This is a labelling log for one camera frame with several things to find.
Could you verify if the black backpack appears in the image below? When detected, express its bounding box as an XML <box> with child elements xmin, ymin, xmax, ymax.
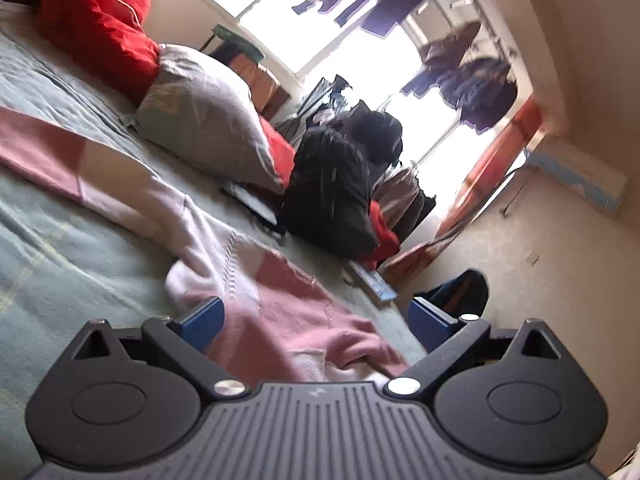
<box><xmin>280</xmin><ymin>125</ymin><xmax>382</xmax><ymax>262</ymax></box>

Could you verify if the black jacket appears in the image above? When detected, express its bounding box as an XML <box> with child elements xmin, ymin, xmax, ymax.
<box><xmin>345</xmin><ymin>105</ymin><xmax>404</xmax><ymax>172</ymax></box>

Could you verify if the green plaid bed blanket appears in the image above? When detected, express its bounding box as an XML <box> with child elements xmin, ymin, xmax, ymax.
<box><xmin>0</xmin><ymin>0</ymin><xmax>427</xmax><ymax>463</ymax></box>

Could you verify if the orange patterned curtain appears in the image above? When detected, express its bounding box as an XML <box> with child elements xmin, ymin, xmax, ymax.
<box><xmin>385</xmin><ymin>94</ymin><xmax>544</xmax><ymax>282</ymax></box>

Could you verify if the white air conditioner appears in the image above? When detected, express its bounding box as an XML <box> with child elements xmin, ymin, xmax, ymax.
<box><xmin>524</xmin><ymin>142</ymin><xmax>632</xmax><ymax>219</ymax></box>

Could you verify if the clothes rack with garments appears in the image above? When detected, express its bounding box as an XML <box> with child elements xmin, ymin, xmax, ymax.
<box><xmin>295</xmin><ymin>75</ymin><xmax>439</xmax><ymax>247</ymax></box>

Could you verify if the row of hanging dark clothes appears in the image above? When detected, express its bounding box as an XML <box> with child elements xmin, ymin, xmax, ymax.
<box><xmin>255</xmin><ymin>0</ymin><xmax>519</xmax><ymax>134</ymax></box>

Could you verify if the grey green pillow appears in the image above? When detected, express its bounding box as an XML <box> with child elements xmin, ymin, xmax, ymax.
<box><xmin>134</xmin><ymin>44</ymin><xmax>287</xmax><ymax>197</ymax></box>

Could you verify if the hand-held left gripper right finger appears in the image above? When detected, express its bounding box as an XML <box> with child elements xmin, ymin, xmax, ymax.
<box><xmin>385</xmin><ymin>297</ymin><xmax>566</xmax><ymax>402</ymax></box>

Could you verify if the pink and white sweater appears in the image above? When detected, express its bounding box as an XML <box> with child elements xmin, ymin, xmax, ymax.
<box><xmin>0</xmin><ymin>105</ymin><xmax>417</xmax><ymax>387</ymax></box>

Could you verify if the blue cover book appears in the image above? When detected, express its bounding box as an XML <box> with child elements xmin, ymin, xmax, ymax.
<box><xmin>349</xmin><ymin>260</ymin><xmax>399</xmax><ymax>307</ymax></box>

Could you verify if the dark cloth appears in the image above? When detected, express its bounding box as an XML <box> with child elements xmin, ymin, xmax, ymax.
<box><xmin>425</xmin><ymin>269</ymin><xmax>490</xmax><ymax>319</ymax></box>

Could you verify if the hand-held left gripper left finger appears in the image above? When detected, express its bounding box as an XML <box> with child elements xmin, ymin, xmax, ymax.
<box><xmin>72</xmin><ymin>296</ymin><xmax>250</xmax><ymax>402</ymax></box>

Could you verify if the red cloth bundle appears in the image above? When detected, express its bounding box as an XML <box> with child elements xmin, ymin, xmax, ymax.
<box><xmin>357</xmin><ymin>199</ymin><xmax>402</xmax><ymax>272</ymax></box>

